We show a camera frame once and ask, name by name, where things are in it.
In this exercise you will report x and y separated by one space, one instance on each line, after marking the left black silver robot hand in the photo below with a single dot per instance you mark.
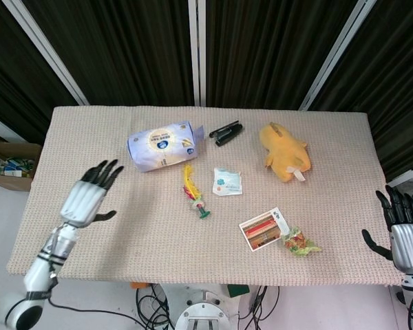
84 201

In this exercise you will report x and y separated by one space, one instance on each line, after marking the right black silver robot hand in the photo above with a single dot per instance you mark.
407 244

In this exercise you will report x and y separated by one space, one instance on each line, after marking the small white teal packet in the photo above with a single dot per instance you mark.
227 182

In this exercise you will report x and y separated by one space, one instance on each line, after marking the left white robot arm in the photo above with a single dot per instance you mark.
38 271

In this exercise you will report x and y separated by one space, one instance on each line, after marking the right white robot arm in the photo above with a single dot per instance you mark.
411 295

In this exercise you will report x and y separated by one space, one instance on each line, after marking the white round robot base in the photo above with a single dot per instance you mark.
204 309

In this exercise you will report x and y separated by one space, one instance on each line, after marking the blue white snack bag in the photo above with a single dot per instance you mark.
161 146

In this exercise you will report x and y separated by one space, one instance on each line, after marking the black stapler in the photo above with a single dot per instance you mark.
227 133

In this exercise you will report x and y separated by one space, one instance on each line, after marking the brown cardboard box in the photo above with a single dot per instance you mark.
17 151

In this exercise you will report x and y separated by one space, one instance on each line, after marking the beige waffle-weave tablecloth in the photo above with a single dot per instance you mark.
158 247

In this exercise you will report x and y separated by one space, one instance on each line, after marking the small orange object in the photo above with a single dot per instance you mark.
139 284

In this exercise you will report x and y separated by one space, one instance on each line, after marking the feather shuttlecock with green base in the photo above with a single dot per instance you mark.
192 194

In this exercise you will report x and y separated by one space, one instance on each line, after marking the red palace postcard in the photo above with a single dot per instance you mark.
261 232

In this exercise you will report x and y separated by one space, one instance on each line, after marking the black curtain panel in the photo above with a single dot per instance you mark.
7 68
124 51
261 51
399 86

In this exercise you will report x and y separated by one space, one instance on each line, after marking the yellow plush chicken toy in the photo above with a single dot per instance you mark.
285 151

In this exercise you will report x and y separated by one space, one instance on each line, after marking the green block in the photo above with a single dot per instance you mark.
238 290

